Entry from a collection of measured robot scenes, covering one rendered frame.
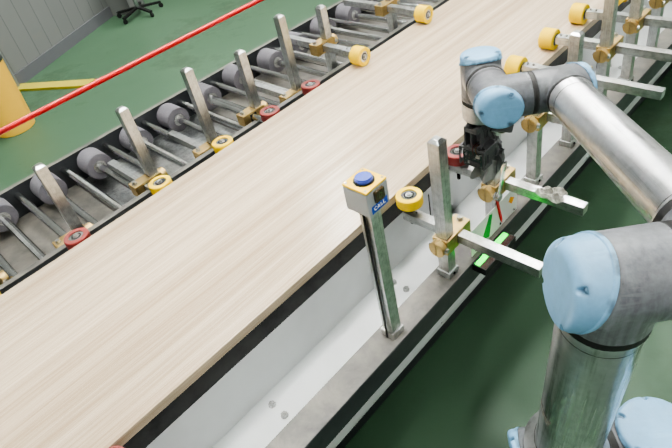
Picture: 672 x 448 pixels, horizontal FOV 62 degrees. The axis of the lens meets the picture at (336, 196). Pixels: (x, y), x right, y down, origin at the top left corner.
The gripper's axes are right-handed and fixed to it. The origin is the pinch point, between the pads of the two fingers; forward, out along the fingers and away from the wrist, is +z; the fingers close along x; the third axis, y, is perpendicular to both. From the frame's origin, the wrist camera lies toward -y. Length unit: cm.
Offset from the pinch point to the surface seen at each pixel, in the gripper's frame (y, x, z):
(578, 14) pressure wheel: -115, -30, 6
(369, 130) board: -16, -57, 11
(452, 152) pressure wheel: -18.0, -23.9, 10.7
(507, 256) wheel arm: 7.3, 9.9, 16.9
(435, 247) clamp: 14.3, -8.0, 17.3
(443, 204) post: 11.6, -6.1, 2.9
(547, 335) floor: -35, 3, 101
